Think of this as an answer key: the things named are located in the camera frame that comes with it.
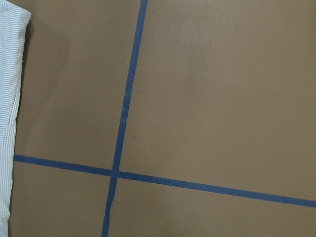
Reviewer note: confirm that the light blue striped shirt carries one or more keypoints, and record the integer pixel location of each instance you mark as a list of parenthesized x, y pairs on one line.
[(13, 23)]

